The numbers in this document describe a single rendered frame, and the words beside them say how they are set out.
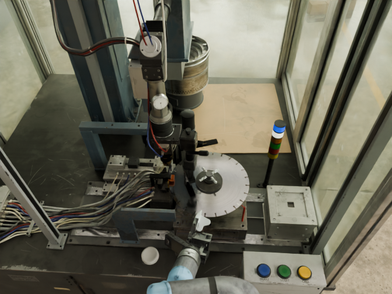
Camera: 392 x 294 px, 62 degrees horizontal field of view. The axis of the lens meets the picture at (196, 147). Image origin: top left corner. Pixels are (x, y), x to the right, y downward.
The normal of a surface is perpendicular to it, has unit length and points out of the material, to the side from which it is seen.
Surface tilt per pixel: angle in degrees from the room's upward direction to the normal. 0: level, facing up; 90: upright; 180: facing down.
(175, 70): 90
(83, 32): 90
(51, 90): 0
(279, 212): 0
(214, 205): 0
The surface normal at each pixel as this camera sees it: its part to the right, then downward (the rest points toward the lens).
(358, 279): -0.02, -0.68
